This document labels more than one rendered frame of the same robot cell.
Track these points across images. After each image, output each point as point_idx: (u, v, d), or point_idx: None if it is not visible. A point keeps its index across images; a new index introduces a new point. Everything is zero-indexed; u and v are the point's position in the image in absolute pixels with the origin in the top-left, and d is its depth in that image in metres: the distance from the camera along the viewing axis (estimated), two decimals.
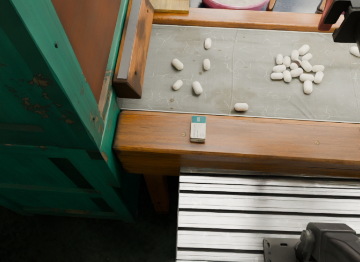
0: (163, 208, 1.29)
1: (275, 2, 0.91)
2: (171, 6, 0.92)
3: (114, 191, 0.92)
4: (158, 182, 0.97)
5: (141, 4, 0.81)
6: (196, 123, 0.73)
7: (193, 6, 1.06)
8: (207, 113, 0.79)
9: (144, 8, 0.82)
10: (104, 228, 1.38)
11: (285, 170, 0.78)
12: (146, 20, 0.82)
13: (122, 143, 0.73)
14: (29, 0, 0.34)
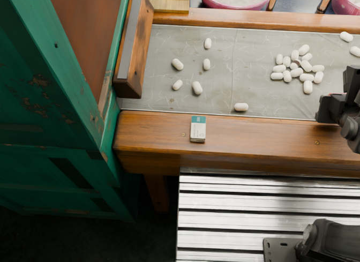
0: (163, 208, 1.29)
1: (275, 2, 0.91)
2: (171, 6, 0.92)
3: (114, 191, 0.92)
4: (158, 182, 0.97)
5: (141, 4, 0.81)
6: (196, 123, 0.73)
7: (193, 6, 1.06)
8: (207, 113, 0.79)
9: (144, 8, 0.82)
10: (104, 228, 1.38)
11: (285, 170, 0.78)
12: (146, 20, 0.82)
13: (122, 143, 0.73)
14: (29, 0, 0.34)
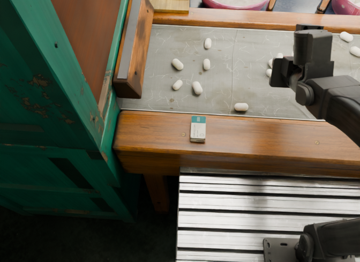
0: (163, 208, 1.29)
1: (275, 2, 0.91)
2: (171, 6, 0.92)
3: (114, 191, 0.92)
4: (158, 182, 0.97)
5: (141, 4, 0.81)
6: (196, 123, 0.73)
7: (193, 6, 1.06)
8: (207, 113, 0.79)
9: (144, 8, 0.82)
10: (104, 228, 1.38)
11: (285, 170, 0.78)
12: (146, 20, 0.82)
13: (122, 143, 0.73)
14: (29, 0, 0.34)
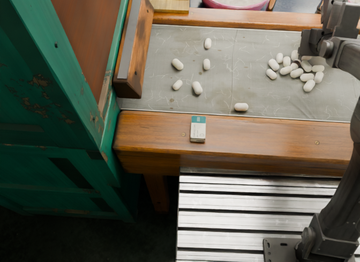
0: (163, 208, 1.29)
1: (275, 2, 0.91)
2: (171, 6, 0.92)
3: (114, 191, 0.92)
4: (158, 182, 0.97)
5: (141, 4, 0.81)
6: (196, 123, 0.73)
7: (193, 6, 1.06)
8: (207, 113, 0.79)
9: (144, 8, 0.82)
10: (104, 228, 1.38)
11: (285, 170, 0.78)
12: (146, 20, 0.82)
13: (122, 143, 0.73)
14: (29, 0, 0.34)
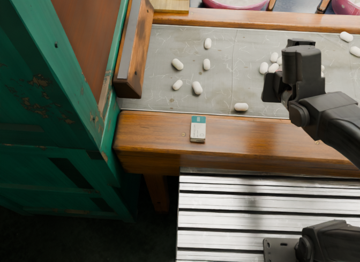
0: (163, 208, 1.29)
1: (275, 2, 0.91)
2: (171, 6, 0.92)
3: (114, 191, 0.92)
4: (158, 182, 0.97)
5: (141, 4, 0.81)
6: (196, 123, 0.73)
7: (193, 6, 1.06)
8: (207, 113, 0.79)
9: (144, 8, 0.82)
10: (104, 228, 1.38)
11: (285, 170, 0.78)
12: (146, 20, 0.82)
13: (122, 143, 0.73)
14: (29, 0, 0.34)
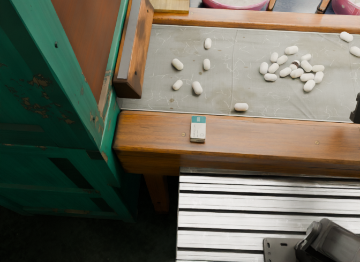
0: (163, 208, 1.29)
1: (275, 2, 0.91)
2: (171, 6, 0.92)
3: (114, 191, 0.92)
4: (158, 182, 0.97)
5: (141, 4, 0.81)
6: (196, 123, 0.73)
7: (193, 6, 1.06)
8: (207, 113, 0.79)
9: (144, 8, 0.82)
10: (104, 228, 1.38)
11: (285, 170, 0.78)
12: (146, 20, 0.82)
13: (122, 143, 0.73)
14: (29, 0, 0.34)
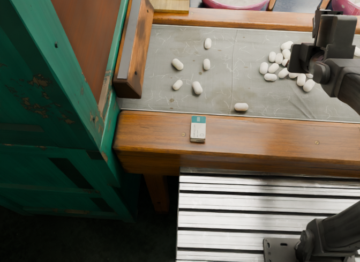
0: (163, 208, 1.29)
1: (275, 2, 0.91)
2: (171, 6, 0.92)
3: (114, 191, 0.92)
4: (158, 182, 0.97)
5: (141, 4, 0.81)
6: (196, 123, 0.73)
7: (193, 6, 1.06)
8: (207, 113, 0.79)
9: (144, 8, 0.82)
10: (104, 228, 1.38)
11: (285, 170, 0.78)
12: (146, 20, 0.82)
13: (122, 143, 0.73)
14: (29, 0, 0.34)
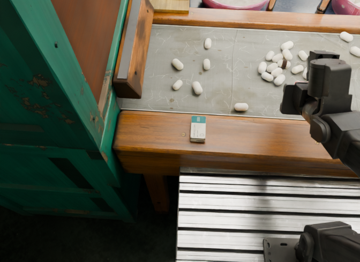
0: (163, 208, 1.29)
1: (275, 2, 0.91)
2: (171, 6, 0.92)
3: (114, 191, 0.92)
4: (158, 182, 0.97)
5: (141, 4, 0.81)
6: (196, 123, 0.73)
7: (193, 6, 1.06)
8: (207, 113, 0.79)
9: (144, 8, 0.82)
10: (104, 228, 1.38)
11: (285, 170, 0.78)
12: (146, 20, 0.82)
13: (122, 143, 0.73)
14: (29, 0, 0.34)
